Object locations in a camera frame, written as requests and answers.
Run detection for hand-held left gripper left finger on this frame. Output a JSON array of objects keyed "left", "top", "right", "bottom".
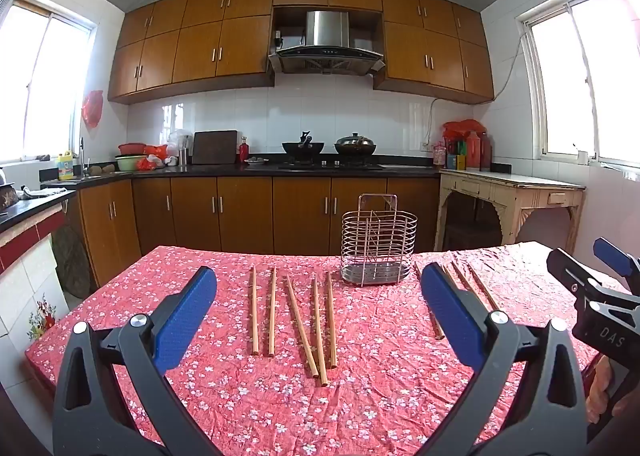
[{"left": 50, "top": 265, "right": 218, "bottom": 456}]

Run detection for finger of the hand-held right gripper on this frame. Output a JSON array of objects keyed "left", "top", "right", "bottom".
[
  {"left": 546, "top": 247, "right": 603, "bottom": 289},
  {"left": 592, "top": 237, "right": 640, "bottom": 294}
]

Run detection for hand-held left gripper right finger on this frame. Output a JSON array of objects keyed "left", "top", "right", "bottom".
[{"left": 420, "top": 262, "right": 588, "bottom": 456}]

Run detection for metal wire chopstick holder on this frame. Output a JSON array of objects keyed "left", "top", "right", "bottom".
[{"left": 340, "top": 193, "right": 418, "bottom": 285}]

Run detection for person's right hand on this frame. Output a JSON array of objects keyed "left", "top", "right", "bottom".
[{"left": 586, "top": 354, "right": 621, "bottom": 425}]

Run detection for cream side table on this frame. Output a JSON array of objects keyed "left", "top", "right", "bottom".
[{"left": 434, "top": 169, "right": 587, "bottom": 253}]

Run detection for red floral tablecloth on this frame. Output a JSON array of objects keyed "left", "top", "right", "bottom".
[{"left": 25, "top": 241, "right": 631, "bottom": 456}]

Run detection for wooden lower kitchen cabinets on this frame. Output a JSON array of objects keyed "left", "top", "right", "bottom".
[{"left": 50, "top": 175, "right": 442, "bottom": 287}]

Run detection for black kitchen countertop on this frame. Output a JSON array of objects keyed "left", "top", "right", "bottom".
[{"left": 0, "top": 162, "right": 442, "bottom": 234}]

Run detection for green box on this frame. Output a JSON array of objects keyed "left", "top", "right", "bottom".
[{"left": 446, "top": 141, "right": 467, "bottom": 170}]

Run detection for dark wooden cutting board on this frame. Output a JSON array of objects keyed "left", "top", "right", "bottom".
[{"left": 191, "top": 130, "right": 238, "bottom": 165}]

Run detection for white plastic bag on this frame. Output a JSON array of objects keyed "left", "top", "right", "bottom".
[{"left": 167, "top": 129, "right": 193, "bottom": 159}]

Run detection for large red plastic bag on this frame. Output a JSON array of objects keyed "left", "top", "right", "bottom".
[{"left": 442, "top": 119, "right": 487, "bottom": 142}]

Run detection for gas stove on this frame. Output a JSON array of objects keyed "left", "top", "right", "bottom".
[{"left": 277, "top": 161, "right": 385, "bottom": 171}]

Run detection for grey rag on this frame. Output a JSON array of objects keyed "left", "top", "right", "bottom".
[{"left": 17, "top": 186, "right": 68, "bottom": 200}]

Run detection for dark pot with lid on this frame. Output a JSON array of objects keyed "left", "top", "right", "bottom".
[{"left": 334, "top": 133, "right": 377, "bottom": 156}]

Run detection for black wok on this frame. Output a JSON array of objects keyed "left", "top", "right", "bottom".
[{"left": 281, "top": 131, "right": 326, "bottom": 155}]

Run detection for steel range hood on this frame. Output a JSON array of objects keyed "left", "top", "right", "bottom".
[{"left": 268, "top": 10, "right": 387, "bottom": 76}]

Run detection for window with white frame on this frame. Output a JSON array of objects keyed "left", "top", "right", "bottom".
[{"left": 517, "top": 0, "right": 640, "bottom": 167}]

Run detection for white wall cable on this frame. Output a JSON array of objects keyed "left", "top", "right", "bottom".
[{"left": 422, "top": 31, "right": 531, "bottom": 149}]

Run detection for red wall hanging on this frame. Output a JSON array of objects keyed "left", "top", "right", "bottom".
[{"left": 82, "top": 90, "right": 104, "bottom": 127}]

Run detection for window with grey frame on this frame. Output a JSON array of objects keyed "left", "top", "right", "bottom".
[{"left": 0, "top": 0, "right": 98, "bottom": 164}]

